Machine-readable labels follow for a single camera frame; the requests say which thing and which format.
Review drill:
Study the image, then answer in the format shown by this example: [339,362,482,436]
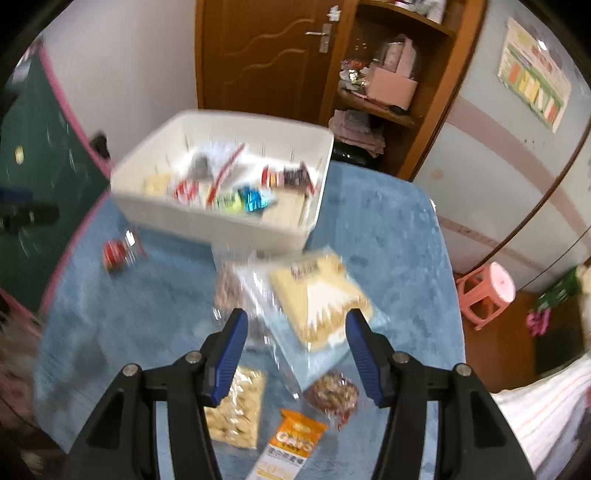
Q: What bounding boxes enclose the blue fuzzy table cover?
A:
[34,163,465,449]

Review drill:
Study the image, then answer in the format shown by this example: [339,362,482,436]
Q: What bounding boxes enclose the wooden corner shelf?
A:
[321,0,488,181]

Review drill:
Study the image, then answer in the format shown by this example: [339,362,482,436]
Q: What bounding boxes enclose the red black snack packet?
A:
[260,162,315,196]

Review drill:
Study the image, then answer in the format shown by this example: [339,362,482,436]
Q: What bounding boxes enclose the large clear bread bag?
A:
[212,247,389,395]

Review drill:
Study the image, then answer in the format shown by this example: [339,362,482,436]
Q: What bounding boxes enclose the white patterned bed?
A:
[492,353,590,479]

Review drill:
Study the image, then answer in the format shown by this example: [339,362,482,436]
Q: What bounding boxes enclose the pink plastic stool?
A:
[456,261,517,331]

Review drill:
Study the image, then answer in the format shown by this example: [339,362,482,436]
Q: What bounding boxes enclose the brown wooden door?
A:
[194,1,358,125]

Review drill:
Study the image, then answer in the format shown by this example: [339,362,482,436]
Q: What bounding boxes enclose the grey sliding wardrobe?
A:
[415,1,590,293]

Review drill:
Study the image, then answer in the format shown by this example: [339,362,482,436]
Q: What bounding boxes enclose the clear bag pale crackers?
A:
[204,366,266,449]

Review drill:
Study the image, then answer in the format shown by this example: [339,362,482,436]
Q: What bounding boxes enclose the pink basket on shelf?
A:
[365,34,421,111]

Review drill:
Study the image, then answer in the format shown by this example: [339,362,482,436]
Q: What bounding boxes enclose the colourful wall poster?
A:
[497,18,572,133]

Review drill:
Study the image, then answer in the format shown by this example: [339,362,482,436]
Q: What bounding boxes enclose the chocolate snack packet white red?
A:
[167,142,247,208]

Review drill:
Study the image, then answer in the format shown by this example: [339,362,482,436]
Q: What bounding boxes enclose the white plastic storage bin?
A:
[110,110,334,253]

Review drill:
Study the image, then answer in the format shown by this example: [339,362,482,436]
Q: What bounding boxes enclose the beige wafer bar packet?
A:
[262,190,307,228]

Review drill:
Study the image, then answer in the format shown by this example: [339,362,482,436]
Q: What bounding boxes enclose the dark bedside cabinet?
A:
[533,285,585,377]

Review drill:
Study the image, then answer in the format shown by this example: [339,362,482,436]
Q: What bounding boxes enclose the red round snack packet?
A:
[102,229,146,275]

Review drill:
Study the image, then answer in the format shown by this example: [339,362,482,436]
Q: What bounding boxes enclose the orange oats bar packet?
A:
[246,409,329,480]

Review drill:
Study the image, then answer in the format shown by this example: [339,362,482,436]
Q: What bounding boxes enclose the green chalkboard pink frame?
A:
[1,43,110,313]

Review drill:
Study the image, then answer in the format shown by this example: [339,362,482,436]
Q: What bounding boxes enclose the small nut snack packet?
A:
[304,370,361,430]

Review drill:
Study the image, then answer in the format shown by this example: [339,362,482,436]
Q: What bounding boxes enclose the green pineapple cake packet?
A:
[213,191,245,214]

